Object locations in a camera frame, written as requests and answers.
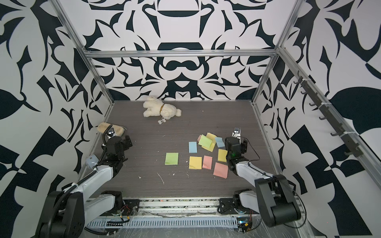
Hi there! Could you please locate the torn blue memo page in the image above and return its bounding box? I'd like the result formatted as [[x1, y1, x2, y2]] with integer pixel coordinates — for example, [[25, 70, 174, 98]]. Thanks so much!
[[215, 137, 225, 148]]

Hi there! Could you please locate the large pink memo pad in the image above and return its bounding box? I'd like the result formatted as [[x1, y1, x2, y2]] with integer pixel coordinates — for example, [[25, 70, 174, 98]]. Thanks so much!
[[213, 163, 229, 179]]

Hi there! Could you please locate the torn green memo page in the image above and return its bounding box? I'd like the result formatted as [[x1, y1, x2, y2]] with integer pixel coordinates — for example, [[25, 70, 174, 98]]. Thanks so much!
[[198, 135, 212, 147]]

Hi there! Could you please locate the yellow memo pad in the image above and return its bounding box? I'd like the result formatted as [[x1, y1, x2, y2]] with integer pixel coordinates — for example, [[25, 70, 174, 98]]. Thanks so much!
[[189, 156, 202, 170]]

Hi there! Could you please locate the green memo pad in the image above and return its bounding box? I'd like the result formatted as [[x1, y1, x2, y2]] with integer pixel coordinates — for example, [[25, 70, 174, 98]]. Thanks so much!
[[165, 153, 179, 165]]

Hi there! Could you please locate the torn yellow memo page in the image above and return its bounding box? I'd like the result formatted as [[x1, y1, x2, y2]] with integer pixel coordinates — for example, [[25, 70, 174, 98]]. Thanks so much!
[[202, 132, 217, 152]]

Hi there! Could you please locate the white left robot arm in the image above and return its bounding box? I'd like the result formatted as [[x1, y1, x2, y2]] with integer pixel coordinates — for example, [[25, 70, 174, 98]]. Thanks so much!
[[35, 135, 133, 238]]

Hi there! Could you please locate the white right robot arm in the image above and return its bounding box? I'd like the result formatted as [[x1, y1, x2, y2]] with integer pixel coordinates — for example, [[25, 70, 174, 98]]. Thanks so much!
[[225, 136, 307, 229]]

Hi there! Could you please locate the blue memo pad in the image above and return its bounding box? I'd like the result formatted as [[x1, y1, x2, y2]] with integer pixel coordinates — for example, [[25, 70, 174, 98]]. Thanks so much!
[[189, 141, 197, 154]]

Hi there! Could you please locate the beige oval sponge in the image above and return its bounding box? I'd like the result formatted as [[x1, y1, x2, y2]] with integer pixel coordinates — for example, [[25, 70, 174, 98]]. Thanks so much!
[[97, 122, 126, 137]]

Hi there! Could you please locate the cream plush teddy bear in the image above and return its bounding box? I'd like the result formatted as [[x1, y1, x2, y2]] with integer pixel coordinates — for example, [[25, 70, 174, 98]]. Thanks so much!
[[143, 97, 182, 120]]

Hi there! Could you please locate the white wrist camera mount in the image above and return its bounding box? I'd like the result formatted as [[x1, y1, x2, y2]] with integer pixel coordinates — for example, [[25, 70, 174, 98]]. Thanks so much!
[[232, 128, 241, 138]]

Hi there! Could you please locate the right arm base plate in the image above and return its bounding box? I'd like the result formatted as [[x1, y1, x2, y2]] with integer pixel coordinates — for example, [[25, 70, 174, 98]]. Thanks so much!
[[217, 196, 260, 215]]

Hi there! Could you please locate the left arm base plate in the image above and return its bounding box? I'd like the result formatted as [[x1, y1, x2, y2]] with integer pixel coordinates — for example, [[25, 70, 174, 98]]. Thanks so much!
[[101, 199, 140, 216]]

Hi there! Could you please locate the black wall hook rack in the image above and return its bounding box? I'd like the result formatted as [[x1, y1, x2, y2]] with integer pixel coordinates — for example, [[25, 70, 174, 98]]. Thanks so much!
[[295, 71, 364, 158]]

